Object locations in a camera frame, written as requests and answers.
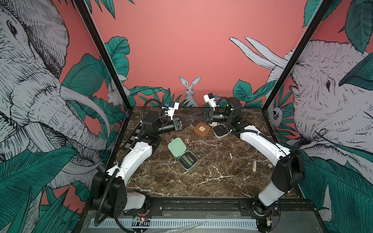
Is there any black frame post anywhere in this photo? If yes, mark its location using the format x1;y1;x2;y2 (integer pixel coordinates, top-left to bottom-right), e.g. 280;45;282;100
261;0;333;112
74;0;132;112

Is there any cream clipper case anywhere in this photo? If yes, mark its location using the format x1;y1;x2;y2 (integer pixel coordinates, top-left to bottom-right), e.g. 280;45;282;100
209;122;229;138

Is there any brown clipper case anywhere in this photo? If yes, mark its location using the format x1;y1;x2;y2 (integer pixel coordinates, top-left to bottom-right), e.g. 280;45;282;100
193;122;211;137

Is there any white perforated strip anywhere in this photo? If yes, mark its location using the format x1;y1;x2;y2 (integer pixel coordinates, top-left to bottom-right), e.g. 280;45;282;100
88;218;259;230

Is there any mint green clipper case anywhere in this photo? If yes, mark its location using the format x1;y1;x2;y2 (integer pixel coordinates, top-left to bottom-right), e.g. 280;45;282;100
168;137;199;171

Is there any left black frame post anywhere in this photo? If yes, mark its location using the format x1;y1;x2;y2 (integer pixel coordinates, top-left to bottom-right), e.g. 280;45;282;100
74;0;132;112

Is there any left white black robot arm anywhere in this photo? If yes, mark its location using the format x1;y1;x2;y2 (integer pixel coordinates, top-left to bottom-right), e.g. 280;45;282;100
88;102;184;226

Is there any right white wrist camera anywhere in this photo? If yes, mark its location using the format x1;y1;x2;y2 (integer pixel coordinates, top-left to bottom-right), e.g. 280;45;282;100
204;93;217;109

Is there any black aluminium front rail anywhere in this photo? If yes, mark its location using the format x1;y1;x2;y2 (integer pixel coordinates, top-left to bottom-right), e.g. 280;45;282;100
84;196;315;217

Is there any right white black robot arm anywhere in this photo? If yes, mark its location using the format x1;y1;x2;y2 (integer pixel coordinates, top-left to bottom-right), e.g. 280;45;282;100
193;93;306;216

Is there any black white checkerboard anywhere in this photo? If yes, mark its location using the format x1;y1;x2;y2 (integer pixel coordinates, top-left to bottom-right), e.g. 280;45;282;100
123;122;143;150

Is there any right black frame post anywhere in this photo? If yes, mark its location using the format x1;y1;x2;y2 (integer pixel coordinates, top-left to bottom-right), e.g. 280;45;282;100
261;0;333;112

